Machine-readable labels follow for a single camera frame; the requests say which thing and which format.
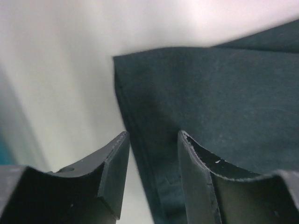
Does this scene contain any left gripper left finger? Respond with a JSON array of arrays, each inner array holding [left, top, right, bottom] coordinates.
[[0, 132, 130, 224]]

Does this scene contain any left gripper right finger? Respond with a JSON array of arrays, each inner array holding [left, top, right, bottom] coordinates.
[[178, 131, 299, 224]]

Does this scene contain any black t shirt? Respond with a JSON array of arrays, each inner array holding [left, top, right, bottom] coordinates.
[[114, 21, 299, 224]]

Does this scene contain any blue laundry basket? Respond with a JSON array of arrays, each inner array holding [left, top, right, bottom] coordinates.
[[0, 134, 15, 165]]

